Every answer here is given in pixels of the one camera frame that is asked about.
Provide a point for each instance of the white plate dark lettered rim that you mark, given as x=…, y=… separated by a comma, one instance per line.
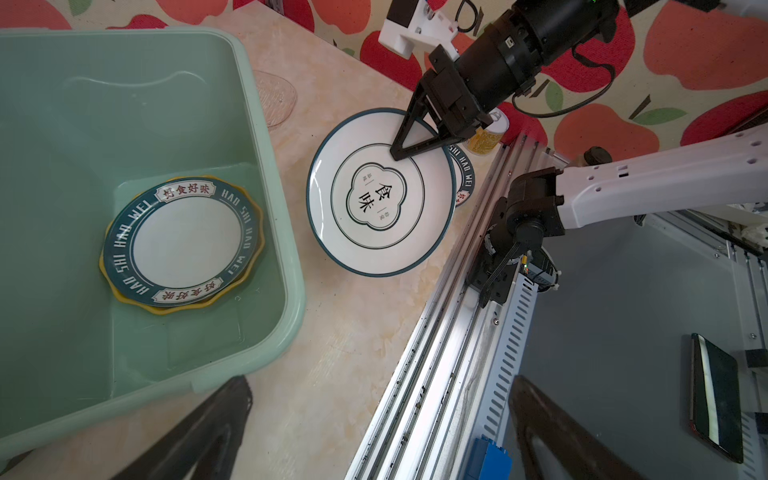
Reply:
x=180, y=240

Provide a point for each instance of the black smartphone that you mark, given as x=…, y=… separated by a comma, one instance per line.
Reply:
x=715, y=404

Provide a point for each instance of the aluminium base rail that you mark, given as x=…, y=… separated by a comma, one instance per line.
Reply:
x=450, y=386

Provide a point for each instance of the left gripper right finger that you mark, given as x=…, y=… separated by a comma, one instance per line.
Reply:
x=553, y=445

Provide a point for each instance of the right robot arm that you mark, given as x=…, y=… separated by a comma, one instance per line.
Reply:
x=546, y=203

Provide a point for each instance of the yellow polka dot plate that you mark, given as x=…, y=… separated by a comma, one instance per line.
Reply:
x=180, y=303

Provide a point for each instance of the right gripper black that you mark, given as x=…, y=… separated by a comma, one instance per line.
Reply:
x=458, y=95

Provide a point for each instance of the blue block on rail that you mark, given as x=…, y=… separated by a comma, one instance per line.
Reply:
x=487, y=461

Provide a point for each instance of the clear glass plate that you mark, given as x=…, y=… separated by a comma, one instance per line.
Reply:
x=277, y=95

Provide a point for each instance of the mint green plastic bin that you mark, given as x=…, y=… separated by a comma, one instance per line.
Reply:
x=89, y=121

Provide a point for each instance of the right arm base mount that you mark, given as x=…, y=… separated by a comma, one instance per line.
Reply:
x=510, y=264

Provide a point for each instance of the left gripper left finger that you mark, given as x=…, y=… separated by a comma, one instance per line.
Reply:
x=205, y=444

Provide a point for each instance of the white plate green clover emblem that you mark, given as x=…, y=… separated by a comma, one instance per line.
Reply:
x=374, y=215

